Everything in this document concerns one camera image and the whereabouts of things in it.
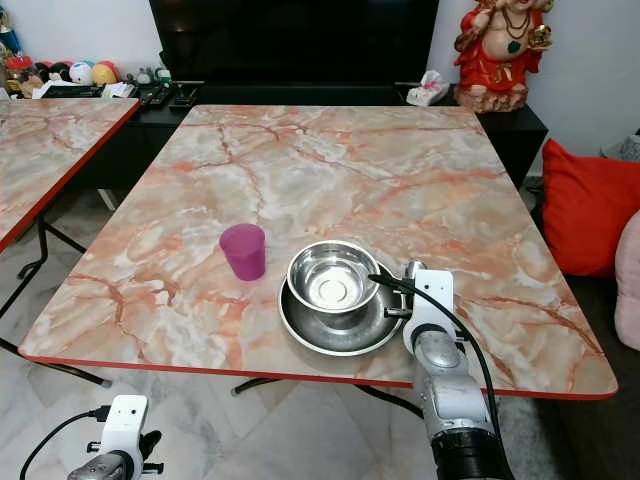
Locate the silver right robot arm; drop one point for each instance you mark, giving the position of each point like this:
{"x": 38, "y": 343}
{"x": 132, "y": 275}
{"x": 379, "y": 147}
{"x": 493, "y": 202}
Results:
{"x": 455, "y": 405}

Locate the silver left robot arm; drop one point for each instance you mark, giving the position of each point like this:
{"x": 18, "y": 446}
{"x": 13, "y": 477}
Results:
{"x": 102, "y": 468}

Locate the stainless steel plate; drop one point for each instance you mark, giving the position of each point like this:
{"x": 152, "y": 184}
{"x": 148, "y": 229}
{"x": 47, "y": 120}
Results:
{"x": 340, "y": 336}

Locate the stainless steel bowl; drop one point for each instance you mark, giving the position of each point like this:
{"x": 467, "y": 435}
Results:
{"x": 334, "y": 276}

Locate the pink plastic cup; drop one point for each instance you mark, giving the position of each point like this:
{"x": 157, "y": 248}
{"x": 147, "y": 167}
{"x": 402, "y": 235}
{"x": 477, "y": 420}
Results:
{"x": 244, "y": 250}

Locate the red cushion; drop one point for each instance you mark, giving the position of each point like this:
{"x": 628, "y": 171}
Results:
{"x": 585, "y": 205}

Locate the white tissue pack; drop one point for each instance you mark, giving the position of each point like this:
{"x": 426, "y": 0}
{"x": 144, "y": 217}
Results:
{"x": 427, "y": 90}

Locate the pink cushion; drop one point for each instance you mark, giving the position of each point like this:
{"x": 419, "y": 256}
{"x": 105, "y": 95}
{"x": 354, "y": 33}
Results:
{"x": 630, "y": 285}

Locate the red laughing buddha statue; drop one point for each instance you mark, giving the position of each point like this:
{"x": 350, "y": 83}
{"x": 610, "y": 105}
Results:
{"x": 500, "y": 55}

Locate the black flat television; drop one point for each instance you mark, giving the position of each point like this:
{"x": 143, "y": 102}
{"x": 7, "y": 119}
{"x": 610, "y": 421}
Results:
{"x": 295, "y": 38}

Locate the black remote controls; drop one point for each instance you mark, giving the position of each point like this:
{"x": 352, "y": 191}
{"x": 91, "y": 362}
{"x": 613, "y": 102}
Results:
{"x": 170, "y": 96}

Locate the red lid snack jar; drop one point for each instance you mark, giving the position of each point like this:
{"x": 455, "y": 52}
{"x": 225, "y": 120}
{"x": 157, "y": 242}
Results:
{"x": 18, "y": 74}

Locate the black green gadget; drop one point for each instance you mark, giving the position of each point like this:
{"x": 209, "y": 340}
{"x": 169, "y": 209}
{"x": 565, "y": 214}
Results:
{"x": 153, "y": 78}

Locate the blue and gold trophy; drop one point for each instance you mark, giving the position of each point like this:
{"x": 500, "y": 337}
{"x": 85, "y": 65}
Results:
{"x": 10, "y": 36}

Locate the black round toy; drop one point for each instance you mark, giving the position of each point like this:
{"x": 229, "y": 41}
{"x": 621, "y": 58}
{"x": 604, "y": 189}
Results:
{"x": 57, "y": 73}

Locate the white blue round toy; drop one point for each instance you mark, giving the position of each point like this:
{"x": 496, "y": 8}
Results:
{"x": 80, "y": 73}

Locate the yellow orange round toy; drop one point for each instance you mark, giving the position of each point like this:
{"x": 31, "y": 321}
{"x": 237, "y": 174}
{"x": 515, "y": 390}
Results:
{"x": 105, "y": 73}

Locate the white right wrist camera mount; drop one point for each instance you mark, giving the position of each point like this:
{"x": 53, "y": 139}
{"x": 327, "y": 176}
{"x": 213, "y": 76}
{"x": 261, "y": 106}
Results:
{"x": 435, "y": 305}

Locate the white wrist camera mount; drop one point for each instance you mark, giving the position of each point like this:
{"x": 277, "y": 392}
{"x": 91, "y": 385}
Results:
{"x": 127, "y": 425}
{"x": 435, "y": 305}

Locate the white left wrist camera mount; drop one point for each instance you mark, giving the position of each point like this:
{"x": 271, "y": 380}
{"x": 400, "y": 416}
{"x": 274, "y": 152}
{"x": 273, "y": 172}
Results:
{"x": 127, "y": 425}

